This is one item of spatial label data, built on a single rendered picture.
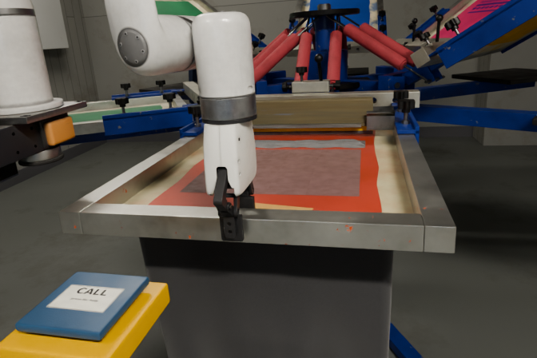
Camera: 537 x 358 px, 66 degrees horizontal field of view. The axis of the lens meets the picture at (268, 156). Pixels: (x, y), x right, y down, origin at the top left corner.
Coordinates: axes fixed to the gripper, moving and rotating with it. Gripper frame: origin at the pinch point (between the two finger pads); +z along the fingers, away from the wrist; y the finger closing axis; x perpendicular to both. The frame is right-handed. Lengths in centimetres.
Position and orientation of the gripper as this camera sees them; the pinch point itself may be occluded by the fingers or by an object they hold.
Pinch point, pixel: (238, 219)
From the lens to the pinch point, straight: 61.2
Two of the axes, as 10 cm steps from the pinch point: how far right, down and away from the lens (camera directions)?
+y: -2.2, 2.9, -9.3
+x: 9.7, 0.0, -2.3
